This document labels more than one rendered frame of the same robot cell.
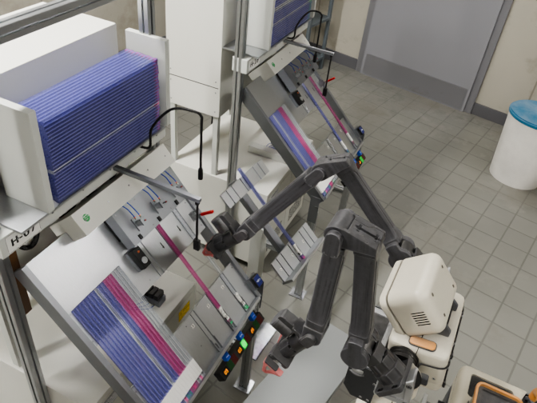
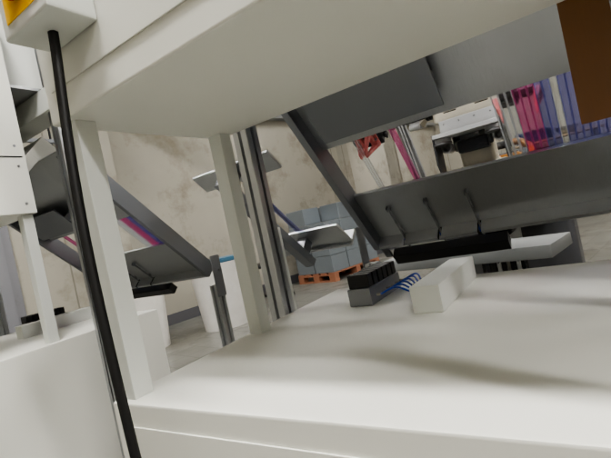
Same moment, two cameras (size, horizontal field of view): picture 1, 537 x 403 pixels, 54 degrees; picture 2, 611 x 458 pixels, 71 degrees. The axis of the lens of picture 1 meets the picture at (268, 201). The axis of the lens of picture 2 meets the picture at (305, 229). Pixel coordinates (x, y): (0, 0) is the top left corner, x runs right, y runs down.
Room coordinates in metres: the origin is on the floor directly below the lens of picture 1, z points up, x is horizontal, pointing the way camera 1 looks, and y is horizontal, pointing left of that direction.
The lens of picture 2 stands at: (1.42, 1.38, 0.80)
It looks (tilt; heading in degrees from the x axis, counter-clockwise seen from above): 0 degrees down; 282
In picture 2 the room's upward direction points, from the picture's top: 12 degrees counter-clockwise
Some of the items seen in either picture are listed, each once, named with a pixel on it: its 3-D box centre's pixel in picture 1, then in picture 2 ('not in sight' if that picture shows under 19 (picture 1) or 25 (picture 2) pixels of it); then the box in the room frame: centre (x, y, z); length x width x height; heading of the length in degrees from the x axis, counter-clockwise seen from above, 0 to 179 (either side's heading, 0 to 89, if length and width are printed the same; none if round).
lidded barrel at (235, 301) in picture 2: not in sight; (222, 292); (3.23, -2.56, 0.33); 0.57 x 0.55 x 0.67; 60
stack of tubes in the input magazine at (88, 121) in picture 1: (95, 120); not in sight; (1.41, 0.57, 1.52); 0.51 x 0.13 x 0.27; 159
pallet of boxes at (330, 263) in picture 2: not in sight; (333, 240); (2.37, -4.75, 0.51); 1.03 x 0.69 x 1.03; 58
